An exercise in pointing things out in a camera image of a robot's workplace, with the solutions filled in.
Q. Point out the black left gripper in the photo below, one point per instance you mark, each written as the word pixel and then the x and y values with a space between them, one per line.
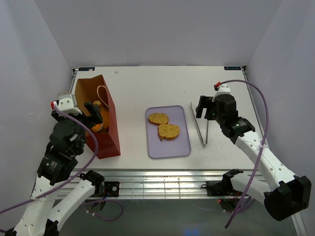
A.
pixel 96 116

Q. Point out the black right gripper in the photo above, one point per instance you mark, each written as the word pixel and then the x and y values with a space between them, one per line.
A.
pixel 205 102

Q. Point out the large orange bread loaf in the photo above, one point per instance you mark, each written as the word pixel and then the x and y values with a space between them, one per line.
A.
pixel 105 124

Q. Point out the pale curved bread roll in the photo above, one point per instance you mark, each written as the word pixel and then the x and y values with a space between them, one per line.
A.
pixel 97 103

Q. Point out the red paper bag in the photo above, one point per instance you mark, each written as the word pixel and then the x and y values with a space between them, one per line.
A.
pixel 90 90

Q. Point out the brown seeded bread slice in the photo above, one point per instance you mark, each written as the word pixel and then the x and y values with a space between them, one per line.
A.
pixel 168 131

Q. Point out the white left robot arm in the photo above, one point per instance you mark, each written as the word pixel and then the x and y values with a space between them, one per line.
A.
pixel 57 194

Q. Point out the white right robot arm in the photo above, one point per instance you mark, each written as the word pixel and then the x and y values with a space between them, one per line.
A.
pixel 283 193

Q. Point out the right blue corner label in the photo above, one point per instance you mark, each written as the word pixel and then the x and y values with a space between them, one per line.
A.
pixel 232 68

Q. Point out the blue corner label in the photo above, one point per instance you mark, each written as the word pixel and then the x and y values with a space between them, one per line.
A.
pixel 86 68
pixel 232 68

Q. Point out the left blue corner label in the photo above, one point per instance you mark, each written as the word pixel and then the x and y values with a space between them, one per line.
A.
pixel 86 68

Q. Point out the lilac plastic tray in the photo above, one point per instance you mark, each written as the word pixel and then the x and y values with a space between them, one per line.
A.
pixel 178 147

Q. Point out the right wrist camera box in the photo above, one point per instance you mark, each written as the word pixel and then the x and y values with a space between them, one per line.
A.
pixel 221 88

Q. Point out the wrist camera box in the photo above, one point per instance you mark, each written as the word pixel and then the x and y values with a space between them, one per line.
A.
pixel 66 103
pixel 221 88

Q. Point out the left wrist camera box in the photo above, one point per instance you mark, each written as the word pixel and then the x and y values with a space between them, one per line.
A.
pixel 66 103

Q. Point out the aluminium table frame rail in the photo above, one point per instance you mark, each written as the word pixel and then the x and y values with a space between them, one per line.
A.
pixel 162 185

